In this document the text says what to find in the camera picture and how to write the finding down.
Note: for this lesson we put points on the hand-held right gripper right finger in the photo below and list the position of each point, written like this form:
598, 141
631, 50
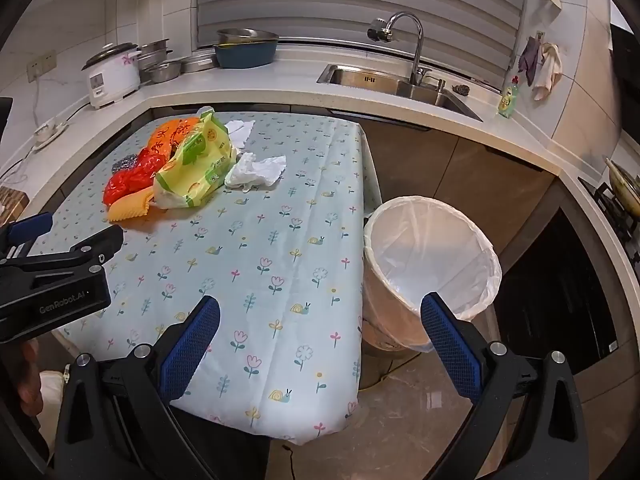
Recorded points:
450, 347

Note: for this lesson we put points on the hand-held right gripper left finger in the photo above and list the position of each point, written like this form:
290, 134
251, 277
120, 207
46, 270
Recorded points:
192, 342

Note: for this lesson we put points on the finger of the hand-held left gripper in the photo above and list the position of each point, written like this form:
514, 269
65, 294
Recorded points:
30, 227
90, 248

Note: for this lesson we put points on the red plastic bag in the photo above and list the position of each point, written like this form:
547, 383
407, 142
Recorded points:
132, 180

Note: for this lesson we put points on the trash bin with white liner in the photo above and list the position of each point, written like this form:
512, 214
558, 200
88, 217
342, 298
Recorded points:
425, 245

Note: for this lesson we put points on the yellow green plastic package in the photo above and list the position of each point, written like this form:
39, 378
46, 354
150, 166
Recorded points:
200, 170

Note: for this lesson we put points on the orange printed plastic bag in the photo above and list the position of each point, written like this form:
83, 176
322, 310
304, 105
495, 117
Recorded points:
175, 132

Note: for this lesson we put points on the white paper towel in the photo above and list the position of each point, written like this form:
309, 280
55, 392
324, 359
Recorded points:
257, 170
240, 132

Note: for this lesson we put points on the person's left hand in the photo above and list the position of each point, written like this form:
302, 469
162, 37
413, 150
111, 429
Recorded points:
27, 377

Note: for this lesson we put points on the wooden board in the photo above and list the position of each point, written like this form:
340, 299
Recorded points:
10, 202

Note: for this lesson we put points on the orange foam net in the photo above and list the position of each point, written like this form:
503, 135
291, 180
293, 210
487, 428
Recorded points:
130, 208

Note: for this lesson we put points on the steel wool ball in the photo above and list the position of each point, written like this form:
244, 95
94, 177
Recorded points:
122, 164

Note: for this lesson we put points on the floral tablecloth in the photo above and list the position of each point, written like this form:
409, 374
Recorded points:
250, 260

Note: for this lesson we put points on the black built-in oven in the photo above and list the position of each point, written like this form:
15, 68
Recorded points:
550, 300

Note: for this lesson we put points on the white rice cooker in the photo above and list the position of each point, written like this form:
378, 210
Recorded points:
112, 77

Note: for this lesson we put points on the brown kitchen cabinet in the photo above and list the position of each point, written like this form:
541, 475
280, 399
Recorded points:
450, 170

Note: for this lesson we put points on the clear plastic bag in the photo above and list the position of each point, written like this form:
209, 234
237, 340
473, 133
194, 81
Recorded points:
205, 110

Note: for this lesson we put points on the steel bowl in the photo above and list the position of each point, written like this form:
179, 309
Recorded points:
164, 72

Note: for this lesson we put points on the stacked steel pot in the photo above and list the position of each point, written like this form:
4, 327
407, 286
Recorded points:
152, 52

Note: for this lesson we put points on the black gas stove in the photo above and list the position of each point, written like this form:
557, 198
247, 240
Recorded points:
612, 215

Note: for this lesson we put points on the flat steel pan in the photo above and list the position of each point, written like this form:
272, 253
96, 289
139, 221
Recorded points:
197, 64

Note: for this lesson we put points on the golden wok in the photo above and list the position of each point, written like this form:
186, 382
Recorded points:
625, 187

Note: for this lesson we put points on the blue basin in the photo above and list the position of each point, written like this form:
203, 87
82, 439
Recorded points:
245, 56

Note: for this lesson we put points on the green dish soap bottle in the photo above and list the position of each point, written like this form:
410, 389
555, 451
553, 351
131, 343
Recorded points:
508, 100

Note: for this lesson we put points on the dark scouring ball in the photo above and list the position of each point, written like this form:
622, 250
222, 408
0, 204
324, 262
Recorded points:
461, 89

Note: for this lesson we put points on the steel sink pull knob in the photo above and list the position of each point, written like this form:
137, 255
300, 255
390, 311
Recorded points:
440, 84

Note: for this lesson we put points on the steel basin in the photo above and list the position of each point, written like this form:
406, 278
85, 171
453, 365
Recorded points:
247, 36

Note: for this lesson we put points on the steel sink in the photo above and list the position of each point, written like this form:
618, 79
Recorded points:
360, 77

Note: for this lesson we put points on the beige hanging cloth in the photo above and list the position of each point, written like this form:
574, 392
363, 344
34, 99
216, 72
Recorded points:
547, 72

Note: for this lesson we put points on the purple hanging cloth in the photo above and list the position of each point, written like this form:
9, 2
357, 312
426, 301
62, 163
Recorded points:
529, 60

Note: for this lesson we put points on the steel faucet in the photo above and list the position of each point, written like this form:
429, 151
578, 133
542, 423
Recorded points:
419, 45

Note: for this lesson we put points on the black range hood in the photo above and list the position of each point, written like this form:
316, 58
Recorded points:
626, 60

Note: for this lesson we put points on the grey window blind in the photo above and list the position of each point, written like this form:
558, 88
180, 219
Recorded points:
350, 0

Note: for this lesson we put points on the wall socket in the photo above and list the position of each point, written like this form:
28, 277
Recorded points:
42, 65

